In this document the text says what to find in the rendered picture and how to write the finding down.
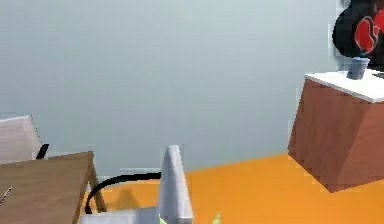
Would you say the brown cabinet with white top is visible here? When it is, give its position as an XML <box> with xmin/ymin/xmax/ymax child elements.
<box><xmin>287</xmin><ymin>70</ymin><xmax>384</xmax><ymax>194</ymax></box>

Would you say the thin grey stick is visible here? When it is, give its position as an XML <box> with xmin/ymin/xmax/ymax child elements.
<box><xmin>0</xmin><ymin>186</ymin><xmax>13</xmax><ymax>205</ymax></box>

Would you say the pale grey chair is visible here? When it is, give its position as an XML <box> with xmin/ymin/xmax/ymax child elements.
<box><xmin>79</xmin><ymin>144</ymin><xmax>195</xmax><ymax>224</ymax></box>

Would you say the black red-leaved houseplant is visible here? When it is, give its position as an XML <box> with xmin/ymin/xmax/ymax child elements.
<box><xmin>331</xmin><ymin>0</ymin><xmax>384</xmax><ymax>81</ymax></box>

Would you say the black curved bar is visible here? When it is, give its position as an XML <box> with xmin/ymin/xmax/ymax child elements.
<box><xmin>84</xmin><ymin>171</ymin><xmax>163</xmax><ymax>215</ymax></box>

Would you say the black handle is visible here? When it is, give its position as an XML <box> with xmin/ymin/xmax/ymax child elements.
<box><xmin>35</xmin><ymin>143</ymin><xmax>50</xmax><ymax>160</ymax></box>

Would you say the brown wooden table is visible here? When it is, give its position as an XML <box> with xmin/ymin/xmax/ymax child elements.
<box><xmin>0</xmin><ymin>151</ymin><xmax>108</xmax><ymax>224</ymax></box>

